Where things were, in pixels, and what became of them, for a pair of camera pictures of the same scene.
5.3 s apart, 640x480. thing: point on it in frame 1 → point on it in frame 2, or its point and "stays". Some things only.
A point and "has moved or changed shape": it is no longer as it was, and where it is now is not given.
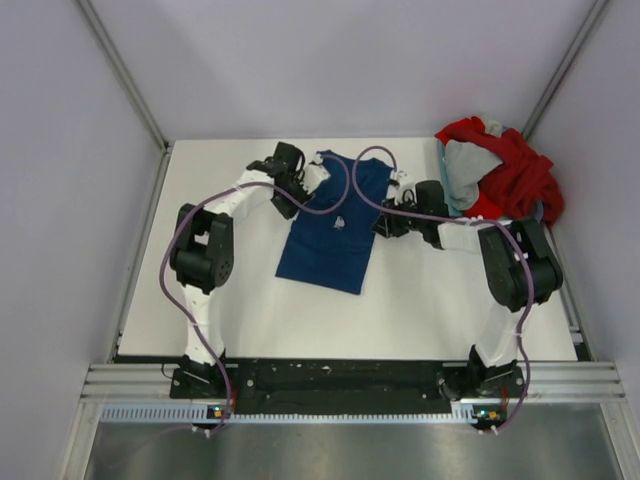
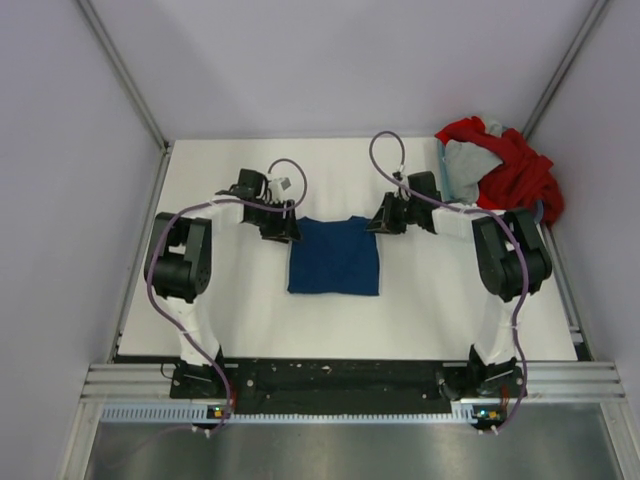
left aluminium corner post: x=124 y=74 stays
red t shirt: x=523 y=181 stays
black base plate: x=349 y=384 stays
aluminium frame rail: x=121 y=382 stays
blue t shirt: x=328 y=245 has moved or changed shape
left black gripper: x=302 y=196 → x=284 y=229
